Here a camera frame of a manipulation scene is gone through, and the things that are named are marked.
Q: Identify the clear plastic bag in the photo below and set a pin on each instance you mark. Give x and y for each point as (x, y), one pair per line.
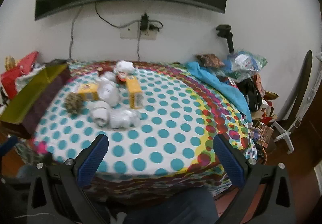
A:
(241, 63)

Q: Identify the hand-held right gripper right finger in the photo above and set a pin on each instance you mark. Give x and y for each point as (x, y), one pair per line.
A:
(230, 163)

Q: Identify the white metal stand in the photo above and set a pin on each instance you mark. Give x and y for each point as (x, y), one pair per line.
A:
(286, 136)

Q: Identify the pile of assorted packages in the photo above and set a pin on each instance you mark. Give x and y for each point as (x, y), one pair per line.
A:
(264, 113)

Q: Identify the black bag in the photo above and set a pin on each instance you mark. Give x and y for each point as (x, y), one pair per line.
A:
(251, 93)

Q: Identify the white bundle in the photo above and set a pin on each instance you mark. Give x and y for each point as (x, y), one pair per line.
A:
(124, 66)
(108, 93)
(100, 113)
(123, 118)
(108, 76)

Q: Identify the black power adapter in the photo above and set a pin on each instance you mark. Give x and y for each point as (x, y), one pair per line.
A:
(144, 22)

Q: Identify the red bag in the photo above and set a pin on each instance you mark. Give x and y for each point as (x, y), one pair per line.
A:
(12, 80)

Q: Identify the white wall outlet plate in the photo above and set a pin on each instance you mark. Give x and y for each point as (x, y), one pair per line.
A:
(130, 33)

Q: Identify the brown patterned packet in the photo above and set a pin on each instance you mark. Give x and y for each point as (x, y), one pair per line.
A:
(210, 60)

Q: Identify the polka dot tablecloth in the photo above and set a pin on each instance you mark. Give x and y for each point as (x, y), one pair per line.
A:
(163, 126)

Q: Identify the white patterned plastic bag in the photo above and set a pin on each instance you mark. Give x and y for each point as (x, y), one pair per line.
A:
(27, 76)

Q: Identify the yellow carton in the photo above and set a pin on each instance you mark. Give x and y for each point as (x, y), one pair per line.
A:
(86, 89)
(134, 93)

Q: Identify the black clamp stand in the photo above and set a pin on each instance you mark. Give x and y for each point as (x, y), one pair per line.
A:
(224, 29)

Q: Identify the gold box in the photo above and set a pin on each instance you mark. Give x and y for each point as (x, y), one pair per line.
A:
(30, 93)

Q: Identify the blue cloth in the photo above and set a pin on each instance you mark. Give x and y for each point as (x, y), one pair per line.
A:
(221, 85)

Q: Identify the beige crumpled item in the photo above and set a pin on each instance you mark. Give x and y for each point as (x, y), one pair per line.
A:
(10, 61)

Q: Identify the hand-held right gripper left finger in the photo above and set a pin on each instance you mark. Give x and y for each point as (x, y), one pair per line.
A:
(91, 161)

